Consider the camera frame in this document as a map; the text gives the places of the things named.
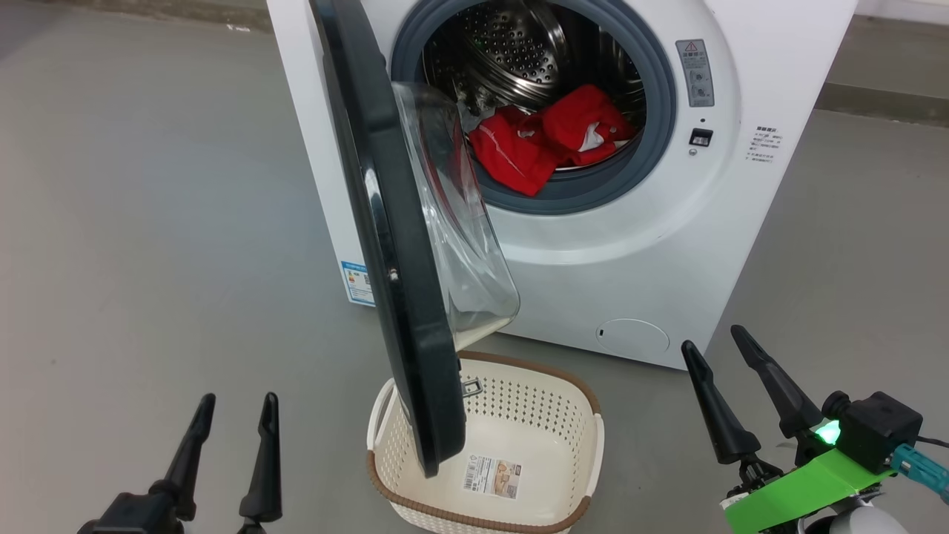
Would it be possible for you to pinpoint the red jersey with white trim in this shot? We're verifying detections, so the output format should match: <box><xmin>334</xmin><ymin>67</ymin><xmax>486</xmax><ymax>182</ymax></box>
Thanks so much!
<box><xmin>541</xmin><ymin>84</ymin><xmax>637</xmax><ymax>168</ymax></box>

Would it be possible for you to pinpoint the white front-load washing machine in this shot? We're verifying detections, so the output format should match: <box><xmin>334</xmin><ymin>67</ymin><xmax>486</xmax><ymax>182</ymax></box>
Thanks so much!
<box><xmin>267</xmin><ymin>0</ymin><xmax>859</xmax><ymax>370</ymax></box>

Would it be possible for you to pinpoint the cream perforated laundry basket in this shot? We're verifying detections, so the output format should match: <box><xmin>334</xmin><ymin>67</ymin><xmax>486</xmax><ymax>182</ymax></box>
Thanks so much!
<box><xmin>367</xmin><ymin>351</ymin><xmax>605</xmax><ymax>534</ymax></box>

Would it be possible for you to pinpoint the teal right camera cable connector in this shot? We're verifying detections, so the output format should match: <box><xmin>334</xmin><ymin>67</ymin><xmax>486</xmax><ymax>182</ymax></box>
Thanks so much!
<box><xmin>890</xmin><ymin>443</ymin><xmax>949</xmax><ymax>505</ymax></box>

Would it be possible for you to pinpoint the blue energy label sticker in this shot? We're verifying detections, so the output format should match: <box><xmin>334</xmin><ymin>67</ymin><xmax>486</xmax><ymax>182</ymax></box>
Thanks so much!
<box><xmin>341</xmin><ymin>260</ymin><xmax>375</xmax><ymax>306</ymax></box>

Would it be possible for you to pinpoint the black round glass washer door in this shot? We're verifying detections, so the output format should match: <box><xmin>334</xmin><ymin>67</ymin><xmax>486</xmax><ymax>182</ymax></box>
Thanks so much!
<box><xmin>310</xmin><ymin>0</ymin><xmax>521</xmax><ymax>478</ymax></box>

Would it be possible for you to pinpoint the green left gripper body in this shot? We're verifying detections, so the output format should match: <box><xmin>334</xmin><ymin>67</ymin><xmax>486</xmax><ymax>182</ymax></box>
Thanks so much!
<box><xmin>78</xmin><ymin>493</ymin><xmax>186</xmax><ymax>534</ymax></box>

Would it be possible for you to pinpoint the plain red garment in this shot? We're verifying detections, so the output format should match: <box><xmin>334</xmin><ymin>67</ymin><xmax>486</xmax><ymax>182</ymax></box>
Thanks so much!
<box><xmin>469</xmin><ymin>105</ymin><xmax>561</xmax><ymax>197</ymax></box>

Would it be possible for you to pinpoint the stainless steel washing machine drum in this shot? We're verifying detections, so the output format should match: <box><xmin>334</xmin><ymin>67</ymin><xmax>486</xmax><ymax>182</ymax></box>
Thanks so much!
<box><xmin>423</xmin><ymin>0</ymin><xmax>646</xmax><ymax>171</ymax></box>

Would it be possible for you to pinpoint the paper product label sticker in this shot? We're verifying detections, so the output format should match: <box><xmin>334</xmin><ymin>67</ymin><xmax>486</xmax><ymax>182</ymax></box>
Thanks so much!
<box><xmin>463</xmin><ymin>455</ymin><xmax>522</xmax><ymax>500</ymax></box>

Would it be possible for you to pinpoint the grey warning label sticker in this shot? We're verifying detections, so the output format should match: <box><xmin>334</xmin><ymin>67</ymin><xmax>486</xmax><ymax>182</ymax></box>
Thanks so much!
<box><xmin>675</xmin><ymin>39</ymin><xmax>715</xmax><ymax>108</ymax></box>

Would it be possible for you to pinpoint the white round drain filter cover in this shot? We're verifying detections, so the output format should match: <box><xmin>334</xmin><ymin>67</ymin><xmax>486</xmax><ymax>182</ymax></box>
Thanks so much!
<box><xmin>595</xmin><ymin>319</ymin><xmax>670</xmax><ymax>357</ymax></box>

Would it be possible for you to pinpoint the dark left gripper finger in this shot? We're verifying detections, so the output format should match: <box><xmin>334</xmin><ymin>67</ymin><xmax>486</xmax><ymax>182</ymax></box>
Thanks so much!
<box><xmin>148</xmin><ymin>393</ymin><xmax>217</xmax><ymax>521</ymax></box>
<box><xmin>239</xmin><ymin>392</ymin><xmax>283</xmax><ymax>524</ymax></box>

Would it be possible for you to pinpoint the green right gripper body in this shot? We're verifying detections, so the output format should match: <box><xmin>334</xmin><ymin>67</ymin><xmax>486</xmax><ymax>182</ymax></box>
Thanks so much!
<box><xmin>725</xmin><ymin>438</ymin><xmax>894</xmax><ymax>533</ymax></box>

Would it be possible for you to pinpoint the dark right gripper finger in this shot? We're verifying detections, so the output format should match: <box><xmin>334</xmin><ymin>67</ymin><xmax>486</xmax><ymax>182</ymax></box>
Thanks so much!
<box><xmin>681</xmin><ymin>340</ymin><xmax>762</xmax><ymax>466</ymax></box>
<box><xmin>730</xmin><ymin>324</ymin><xmax>824</xmax><ymax>438</ymax></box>

